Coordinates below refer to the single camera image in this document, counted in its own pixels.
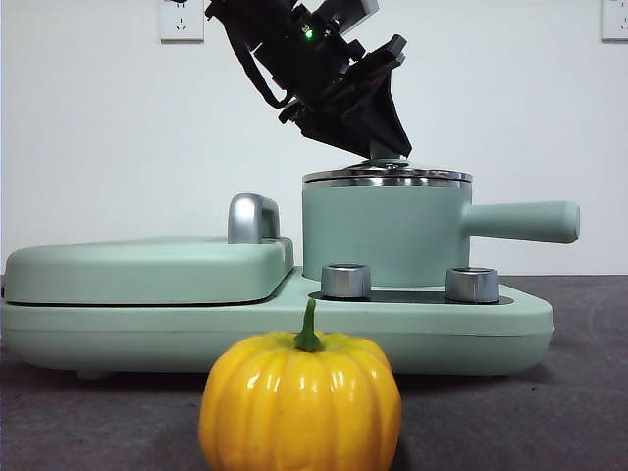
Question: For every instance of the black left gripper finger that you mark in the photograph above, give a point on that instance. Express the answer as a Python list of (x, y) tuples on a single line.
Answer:
[(338, 130), (390, 113)]

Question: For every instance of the glass lid with green knob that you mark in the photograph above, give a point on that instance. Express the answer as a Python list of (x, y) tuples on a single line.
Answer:
[(343, 174)]

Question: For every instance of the yellow pumpkin with green stem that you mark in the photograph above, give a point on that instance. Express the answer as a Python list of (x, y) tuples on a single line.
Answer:
[(294, 407)]

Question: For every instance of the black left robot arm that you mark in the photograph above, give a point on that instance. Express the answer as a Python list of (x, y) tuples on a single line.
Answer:
[(245, 15)]

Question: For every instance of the silver control knob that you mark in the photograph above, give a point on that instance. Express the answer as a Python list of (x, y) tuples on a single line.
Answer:
[(472, 284), (345, 282)]

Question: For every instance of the mint green breakfast machine base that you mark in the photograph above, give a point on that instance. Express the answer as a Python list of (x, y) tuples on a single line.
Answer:
[(147, 338)]

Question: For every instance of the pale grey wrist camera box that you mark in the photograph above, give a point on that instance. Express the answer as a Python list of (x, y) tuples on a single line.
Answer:
[(348, 15)]

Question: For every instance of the white wall socket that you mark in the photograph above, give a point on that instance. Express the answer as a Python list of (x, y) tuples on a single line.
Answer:
[(615, 22), (180, 24)]

